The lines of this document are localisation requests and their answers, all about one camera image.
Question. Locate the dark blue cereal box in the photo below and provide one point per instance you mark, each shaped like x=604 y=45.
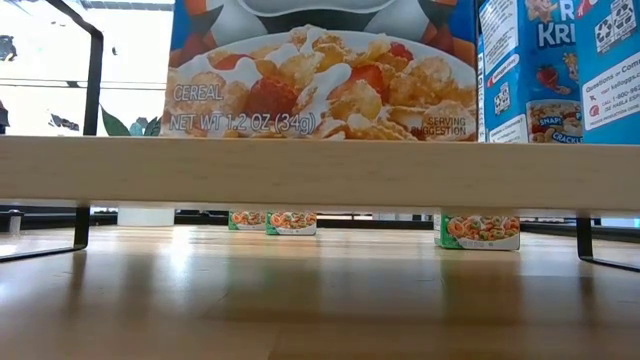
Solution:
x=320 y=85

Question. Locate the small grey metal post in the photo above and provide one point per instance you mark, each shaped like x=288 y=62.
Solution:
x=15 y=222

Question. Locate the black metal table frame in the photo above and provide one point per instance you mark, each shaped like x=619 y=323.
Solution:
x=200 y=219

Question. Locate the green plant in white pot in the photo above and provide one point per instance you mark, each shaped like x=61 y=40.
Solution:
x=146 y=217

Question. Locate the light blue cereal box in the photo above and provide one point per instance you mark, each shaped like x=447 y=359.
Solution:
x=545 y=60
x=610 y=90

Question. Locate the wooden shelf with black legs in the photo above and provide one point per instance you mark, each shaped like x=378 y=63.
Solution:
x=320 y=170

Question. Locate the green cereal box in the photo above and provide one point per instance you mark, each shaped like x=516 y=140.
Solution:
x=247 y=220
x=291 y=223
x=477 y=232

